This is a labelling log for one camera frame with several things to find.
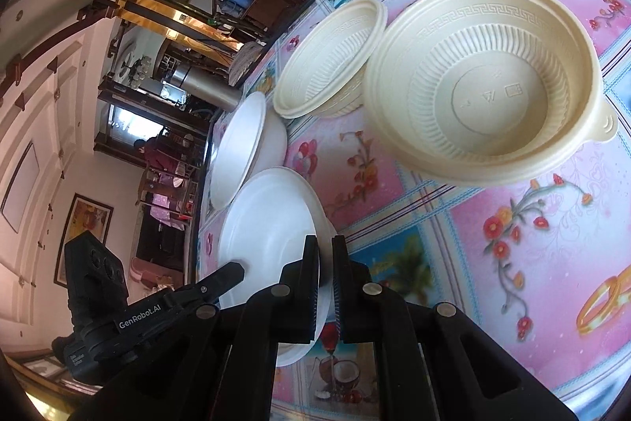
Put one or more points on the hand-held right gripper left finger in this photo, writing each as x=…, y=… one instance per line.
x=308, y=293

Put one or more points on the printed fruit pattern tablecloth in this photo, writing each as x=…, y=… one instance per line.
x=443, y=228

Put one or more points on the white foam bowl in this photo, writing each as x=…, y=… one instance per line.
x=266, y=233
x=236, y=149

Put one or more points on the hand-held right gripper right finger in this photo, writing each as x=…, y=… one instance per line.
x=345, y=302

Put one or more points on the blue water bottle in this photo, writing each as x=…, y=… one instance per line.
x=236, y=2

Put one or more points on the black low cabinet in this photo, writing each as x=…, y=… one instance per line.
x=157, y=238

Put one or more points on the slim steel flask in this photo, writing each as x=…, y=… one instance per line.
x=207, y=88

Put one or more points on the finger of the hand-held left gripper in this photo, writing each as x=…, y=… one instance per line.
x=222, y=280

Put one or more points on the table with pink cloth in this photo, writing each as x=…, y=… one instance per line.
x=167, y=204

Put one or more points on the gold mirrored pillar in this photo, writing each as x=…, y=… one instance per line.
x=172, y=21

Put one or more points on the ceiling chandelier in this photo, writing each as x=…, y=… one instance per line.
x=133, y=68

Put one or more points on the cream plastic bowl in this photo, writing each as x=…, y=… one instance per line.
x=320, y=71
x=493, y=95

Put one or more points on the ceiling light panel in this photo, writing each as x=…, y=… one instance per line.
x=22, y=184

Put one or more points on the pink patterned sofa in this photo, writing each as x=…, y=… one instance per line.
x=148, y=273

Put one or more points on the framed wall picture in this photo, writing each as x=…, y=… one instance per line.
x=84, y=233

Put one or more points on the striped cushion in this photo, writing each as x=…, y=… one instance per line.
x=244, y=63

